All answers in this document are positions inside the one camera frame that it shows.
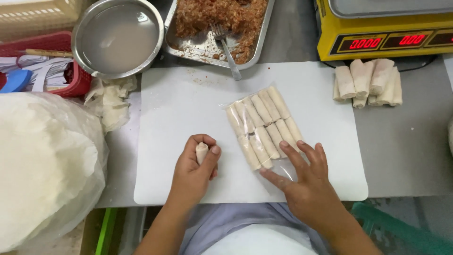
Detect green plastic stool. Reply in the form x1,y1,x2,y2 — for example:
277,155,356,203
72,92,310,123
350,201,453,255

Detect loose pile of spring rolls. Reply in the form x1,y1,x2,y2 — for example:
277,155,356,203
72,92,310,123
332,58,403,109

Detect cloudy water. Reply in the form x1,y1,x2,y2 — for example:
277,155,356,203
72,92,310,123
79,4,160,74

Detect metal fork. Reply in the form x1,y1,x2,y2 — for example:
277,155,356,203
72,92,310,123
210,24,243,81

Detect brown minced filling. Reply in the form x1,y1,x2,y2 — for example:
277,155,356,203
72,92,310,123
175,0,269,65

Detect white cutting mat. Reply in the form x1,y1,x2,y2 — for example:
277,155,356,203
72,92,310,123
133,62,369,205

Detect person's right hand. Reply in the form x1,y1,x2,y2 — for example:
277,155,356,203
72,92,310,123
259,140,350,231

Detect clear plastic bag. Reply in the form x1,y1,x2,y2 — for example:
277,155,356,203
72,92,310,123
219,85,306,183

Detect person's left hand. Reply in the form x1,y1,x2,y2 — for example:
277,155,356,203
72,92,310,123
169,134,222,207

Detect white apron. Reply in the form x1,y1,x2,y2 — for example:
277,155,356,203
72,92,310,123
201,224,318,255

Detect heap of white paper strips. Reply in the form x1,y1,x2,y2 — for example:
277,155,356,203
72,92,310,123
0,55,74,93

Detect lavender shirt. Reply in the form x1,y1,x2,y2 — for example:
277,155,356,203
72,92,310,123
178,202,330,255

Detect single uncooked spring roll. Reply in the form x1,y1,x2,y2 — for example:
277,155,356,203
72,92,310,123
195,142,210,166

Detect cream plastic basket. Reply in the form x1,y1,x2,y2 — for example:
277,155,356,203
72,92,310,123
0,0,84,42

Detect yellow digital scale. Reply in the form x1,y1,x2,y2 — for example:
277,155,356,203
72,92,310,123
315,0,453,62

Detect rectangular metal tray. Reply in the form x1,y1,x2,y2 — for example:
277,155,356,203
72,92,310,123
163,0,276,71

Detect red plastic basket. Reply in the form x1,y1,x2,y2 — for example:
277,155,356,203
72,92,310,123
0,31,93,98

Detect blue plastic tool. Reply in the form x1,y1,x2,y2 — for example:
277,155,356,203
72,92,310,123
0,69,33,94

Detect round metal bowl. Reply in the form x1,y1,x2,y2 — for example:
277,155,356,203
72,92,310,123
71,0,165,80

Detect rows of bagged spring rolls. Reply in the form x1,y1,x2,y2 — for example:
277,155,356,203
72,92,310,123
226,86,304,171

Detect crumpled wrapper scraps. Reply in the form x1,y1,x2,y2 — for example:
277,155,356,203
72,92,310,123
84,75,138,134

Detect green bar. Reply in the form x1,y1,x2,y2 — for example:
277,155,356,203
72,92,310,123
94,208,119,255

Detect bag of white wrapper sheets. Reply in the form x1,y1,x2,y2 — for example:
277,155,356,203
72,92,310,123
0,92,110,253

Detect wooden stick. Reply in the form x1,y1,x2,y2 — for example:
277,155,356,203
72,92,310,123
24,48,74,59

